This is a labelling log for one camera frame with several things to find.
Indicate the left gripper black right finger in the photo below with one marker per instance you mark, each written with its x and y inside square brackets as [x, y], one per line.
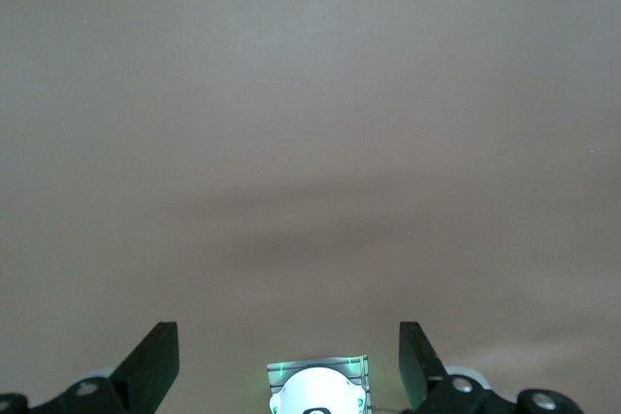
[419, 370]

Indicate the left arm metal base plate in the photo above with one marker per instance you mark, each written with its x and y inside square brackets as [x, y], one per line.
[291, 366]

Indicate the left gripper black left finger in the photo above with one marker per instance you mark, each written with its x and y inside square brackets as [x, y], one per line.
[153, 365]

